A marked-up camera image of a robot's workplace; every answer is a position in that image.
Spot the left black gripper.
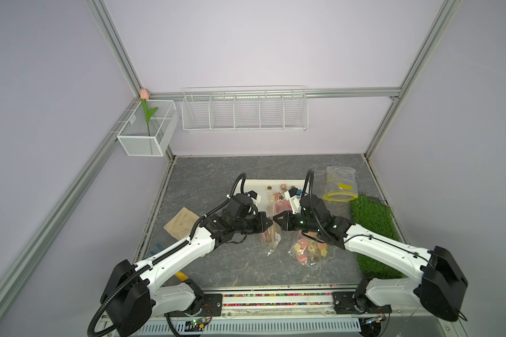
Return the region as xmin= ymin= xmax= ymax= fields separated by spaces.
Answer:
xmin=233 ymin=211 xmax=272 ymax=234

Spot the cookie ziploc bag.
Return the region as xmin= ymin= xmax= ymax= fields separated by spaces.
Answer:
xmin=323 ymin=166 xmax=358 ymax=202
xmin=288 ymin=231 xmax=328 ymax=269
xmin=259 ymin=202 xmax=282 ymax=256

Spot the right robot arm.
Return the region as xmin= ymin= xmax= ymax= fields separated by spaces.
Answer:
xmin=274 ymin=170 xmax=469 ymax=322

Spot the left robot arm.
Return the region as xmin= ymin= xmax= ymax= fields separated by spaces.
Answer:
xmin=87 ymin=173 xmax=273 ymax=336

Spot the poured wrapped cookie pile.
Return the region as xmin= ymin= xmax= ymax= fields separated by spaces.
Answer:
xmin=266 ymin=183 xmax=292 ymax=216

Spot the white rectangular tray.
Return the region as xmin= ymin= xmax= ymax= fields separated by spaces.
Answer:
xmin=244 ymin=179 xmax=304 ymax=211

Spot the beige work glove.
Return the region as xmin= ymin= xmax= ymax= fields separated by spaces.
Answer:
xmin=164 ymin=207 xmax=199 ymax=240

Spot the green artificial grass mat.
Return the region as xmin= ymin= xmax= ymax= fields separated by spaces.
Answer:
xmin=349 ymin=192 xmax=406 ymax=281

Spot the pink artificial tulip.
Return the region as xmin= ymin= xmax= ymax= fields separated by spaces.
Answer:
xmin=140 ymin=88 xmax=158 ymax=136

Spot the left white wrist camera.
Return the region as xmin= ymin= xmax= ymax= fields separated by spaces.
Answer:
xmin=246 ymin=190 xmax=261 ymax=204

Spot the white wire wall basket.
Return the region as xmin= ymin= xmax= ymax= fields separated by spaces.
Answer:
xmin=181 ymin=86 xmax=309 ymax=132

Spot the white mesh wall box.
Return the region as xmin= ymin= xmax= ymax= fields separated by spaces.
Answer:
xmin=117 ymin=99 xmax=179 ymax=157

